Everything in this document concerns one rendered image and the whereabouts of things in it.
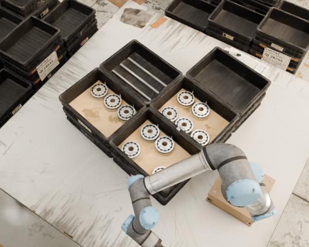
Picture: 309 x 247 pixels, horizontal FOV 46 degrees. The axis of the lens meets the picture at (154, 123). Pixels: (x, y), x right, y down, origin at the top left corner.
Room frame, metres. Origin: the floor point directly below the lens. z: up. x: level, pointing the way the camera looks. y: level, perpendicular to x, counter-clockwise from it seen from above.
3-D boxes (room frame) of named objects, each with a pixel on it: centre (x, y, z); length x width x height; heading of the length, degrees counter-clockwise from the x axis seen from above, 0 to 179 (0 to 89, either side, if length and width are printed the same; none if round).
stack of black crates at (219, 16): (2.25, -0.65, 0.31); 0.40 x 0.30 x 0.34; 58
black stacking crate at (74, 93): (1.11, 0.29, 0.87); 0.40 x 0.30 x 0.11; 48
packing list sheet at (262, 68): (1.57, -0.56, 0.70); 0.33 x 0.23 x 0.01; 58
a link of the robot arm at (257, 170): (0.67, -0.45, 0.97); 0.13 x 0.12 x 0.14; 16
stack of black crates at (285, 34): (2.04, -0.99, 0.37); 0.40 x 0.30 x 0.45; 58
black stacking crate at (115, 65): (1.34, 0.09, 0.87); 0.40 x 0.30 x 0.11; 48
